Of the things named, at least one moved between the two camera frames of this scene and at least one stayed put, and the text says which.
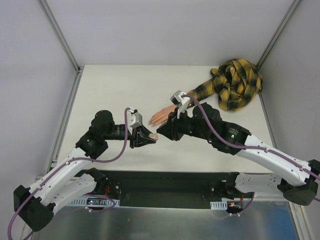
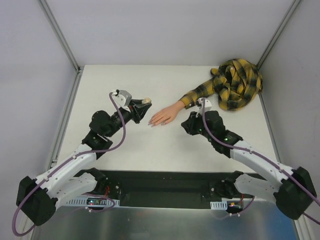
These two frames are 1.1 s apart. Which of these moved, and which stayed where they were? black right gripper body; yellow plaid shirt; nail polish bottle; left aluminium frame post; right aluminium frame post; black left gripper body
Moved: black right gripper body; black left gripper body; nail polish bottle
Stayed: right aluminium frame post; yellow plaid shirt; left aluminium frame post
